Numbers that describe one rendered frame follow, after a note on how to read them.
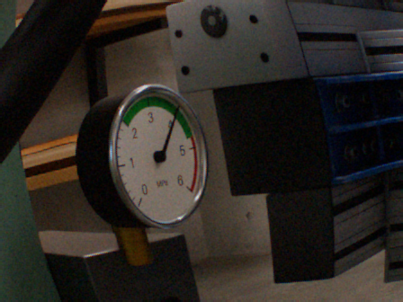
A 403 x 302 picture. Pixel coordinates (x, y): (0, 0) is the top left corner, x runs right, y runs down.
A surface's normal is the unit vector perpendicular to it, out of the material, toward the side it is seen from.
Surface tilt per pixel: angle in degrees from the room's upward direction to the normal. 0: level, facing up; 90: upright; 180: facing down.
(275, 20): 90
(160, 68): 90
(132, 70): 90
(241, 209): 90
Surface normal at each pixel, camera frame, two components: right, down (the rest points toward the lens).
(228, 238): -0.61, 0.15
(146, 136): 0.77, -0.11
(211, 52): -0.79, 0.18
